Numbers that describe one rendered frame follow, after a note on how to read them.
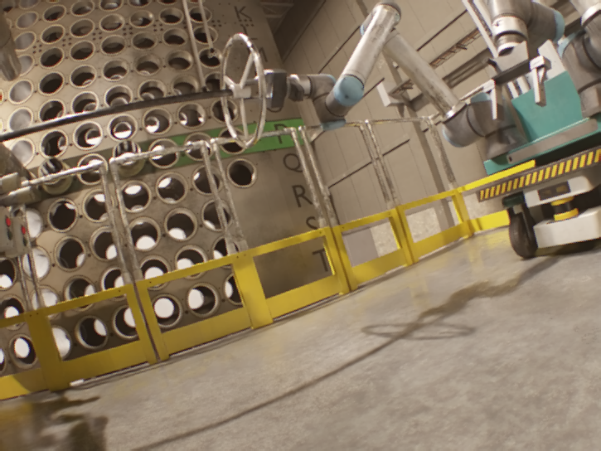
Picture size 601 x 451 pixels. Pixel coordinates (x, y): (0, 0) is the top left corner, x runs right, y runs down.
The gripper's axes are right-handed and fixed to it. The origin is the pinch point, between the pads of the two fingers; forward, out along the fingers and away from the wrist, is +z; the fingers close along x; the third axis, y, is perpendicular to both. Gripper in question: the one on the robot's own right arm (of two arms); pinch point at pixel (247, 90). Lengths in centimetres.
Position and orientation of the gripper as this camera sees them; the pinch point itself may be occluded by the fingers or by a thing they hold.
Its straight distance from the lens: 116.0
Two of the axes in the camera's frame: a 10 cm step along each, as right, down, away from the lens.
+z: -8.6, 2.4, -4.4
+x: 1.2, -7.5, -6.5
